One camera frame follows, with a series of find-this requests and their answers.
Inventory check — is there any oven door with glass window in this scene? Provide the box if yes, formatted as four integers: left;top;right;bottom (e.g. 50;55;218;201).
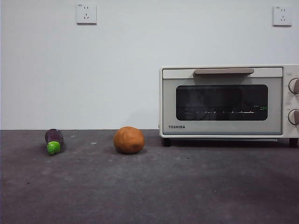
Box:
162;67;284;136

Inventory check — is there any brown potato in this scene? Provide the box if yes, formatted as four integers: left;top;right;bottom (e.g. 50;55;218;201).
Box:
113;126;145;154

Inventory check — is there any purple toy eggplant green stem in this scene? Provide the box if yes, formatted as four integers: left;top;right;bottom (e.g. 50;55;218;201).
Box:
44;128;64;156

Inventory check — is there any cream oven temperature knob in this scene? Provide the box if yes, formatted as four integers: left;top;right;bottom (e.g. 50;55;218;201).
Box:
288;78;299;95

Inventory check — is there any cream oven timer knob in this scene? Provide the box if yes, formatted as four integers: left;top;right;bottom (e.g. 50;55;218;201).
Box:
287;109;299;125

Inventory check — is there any white wall socket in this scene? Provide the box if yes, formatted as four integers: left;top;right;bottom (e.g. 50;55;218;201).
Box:
272;6;292;27
75;3;98;25

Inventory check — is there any cream Toshiba toaster oven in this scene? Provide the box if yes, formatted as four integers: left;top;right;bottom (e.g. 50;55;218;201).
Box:
159;64;299;148

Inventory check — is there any metal wire oven rack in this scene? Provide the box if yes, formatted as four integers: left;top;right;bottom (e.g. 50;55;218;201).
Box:
184;111;255;114

